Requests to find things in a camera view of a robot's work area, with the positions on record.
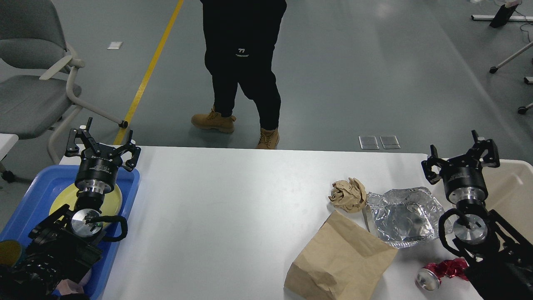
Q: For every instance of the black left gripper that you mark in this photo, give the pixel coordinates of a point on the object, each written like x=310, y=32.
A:
x=99, y=166

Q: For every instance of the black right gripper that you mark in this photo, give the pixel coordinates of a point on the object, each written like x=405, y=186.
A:
x=463, y=178

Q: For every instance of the yellow plate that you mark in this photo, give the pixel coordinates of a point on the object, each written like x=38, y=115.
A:
x=112, y=200

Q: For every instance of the dark green mug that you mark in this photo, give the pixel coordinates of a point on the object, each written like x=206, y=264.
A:
x=11, y=252

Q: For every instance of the pink mug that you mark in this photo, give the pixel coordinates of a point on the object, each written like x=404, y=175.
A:
x=67, y=286

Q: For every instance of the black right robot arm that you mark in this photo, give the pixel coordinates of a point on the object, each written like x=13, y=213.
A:
x=499, y=258

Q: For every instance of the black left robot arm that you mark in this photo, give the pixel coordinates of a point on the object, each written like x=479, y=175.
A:
x=65, y=245

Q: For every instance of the beige plastic bin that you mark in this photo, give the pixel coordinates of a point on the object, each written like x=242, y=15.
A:
x=510, y=193

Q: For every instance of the crumpled aluminium foil tray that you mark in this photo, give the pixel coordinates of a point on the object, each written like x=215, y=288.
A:
x=403, y=217

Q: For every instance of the metal floor socket plate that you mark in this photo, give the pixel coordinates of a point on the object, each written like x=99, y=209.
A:
x=368, y=142
x=390, y=142

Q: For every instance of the white chair base with casters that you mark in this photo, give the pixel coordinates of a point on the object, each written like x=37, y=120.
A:
x=522, y=110

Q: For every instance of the grey office chair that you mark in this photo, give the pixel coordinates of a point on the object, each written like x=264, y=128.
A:
x=32, y=38

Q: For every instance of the crushed red soda can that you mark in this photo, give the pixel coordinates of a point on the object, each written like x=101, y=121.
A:
x=430, y=276

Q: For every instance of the crumpled brown paper ball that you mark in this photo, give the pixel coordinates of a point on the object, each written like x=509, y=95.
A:
x=349, y=195

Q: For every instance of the brown paper bag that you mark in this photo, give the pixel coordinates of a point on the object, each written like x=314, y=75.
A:
x=342, y=261

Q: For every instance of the white stand with black bag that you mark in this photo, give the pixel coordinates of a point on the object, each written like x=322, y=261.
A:
x=506, y=13

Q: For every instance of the person in black trousers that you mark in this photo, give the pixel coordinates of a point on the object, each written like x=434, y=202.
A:
x=240, y=38

